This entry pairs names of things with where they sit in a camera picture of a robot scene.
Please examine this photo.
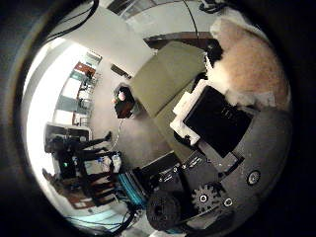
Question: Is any thick black cable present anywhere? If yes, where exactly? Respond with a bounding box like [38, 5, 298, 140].
[45, 0, 102, 42]

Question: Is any tan plush dog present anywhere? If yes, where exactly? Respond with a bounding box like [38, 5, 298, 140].
[206, 18, 292, 112]

